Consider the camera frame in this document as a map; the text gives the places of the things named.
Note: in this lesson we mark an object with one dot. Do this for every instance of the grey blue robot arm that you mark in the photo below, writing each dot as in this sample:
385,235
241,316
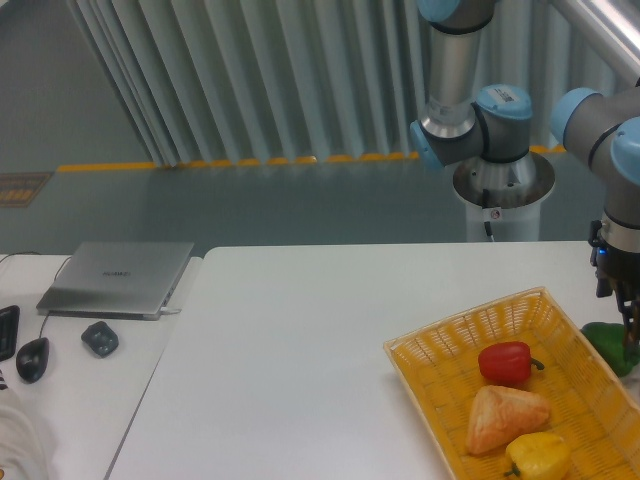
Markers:
485,133

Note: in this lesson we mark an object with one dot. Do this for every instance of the yellow wicker basket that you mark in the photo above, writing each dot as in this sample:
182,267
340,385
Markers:
590,408

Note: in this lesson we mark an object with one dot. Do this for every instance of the triangular bread pastry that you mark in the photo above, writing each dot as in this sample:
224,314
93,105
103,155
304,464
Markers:
501,414

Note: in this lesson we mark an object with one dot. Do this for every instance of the grey folding partition screen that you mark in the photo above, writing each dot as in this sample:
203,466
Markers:
261,81

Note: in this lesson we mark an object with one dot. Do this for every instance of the yellow bell pepper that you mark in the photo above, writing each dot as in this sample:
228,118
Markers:
541,455

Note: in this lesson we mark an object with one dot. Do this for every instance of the small black plastic holder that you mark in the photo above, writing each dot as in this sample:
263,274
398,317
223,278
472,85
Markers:
101,339

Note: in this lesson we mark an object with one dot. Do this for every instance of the black keyboard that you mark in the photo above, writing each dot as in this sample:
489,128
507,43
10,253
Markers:
9,326

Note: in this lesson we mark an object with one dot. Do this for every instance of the red bell pepper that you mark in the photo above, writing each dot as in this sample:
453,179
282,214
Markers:
508,362

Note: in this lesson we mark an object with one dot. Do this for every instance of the black computer mouse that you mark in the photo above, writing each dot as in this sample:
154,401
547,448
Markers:
32,360

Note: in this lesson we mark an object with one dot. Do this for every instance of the silver closed laptop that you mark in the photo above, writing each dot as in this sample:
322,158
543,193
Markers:
122,280

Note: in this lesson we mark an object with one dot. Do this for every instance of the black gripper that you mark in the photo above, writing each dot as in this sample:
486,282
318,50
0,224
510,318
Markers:
617,271

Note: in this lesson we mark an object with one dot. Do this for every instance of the green bell pepper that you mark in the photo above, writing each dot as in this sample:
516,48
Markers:
607,339

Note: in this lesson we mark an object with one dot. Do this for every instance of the brown floor sticker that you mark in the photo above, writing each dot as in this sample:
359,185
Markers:
18,190

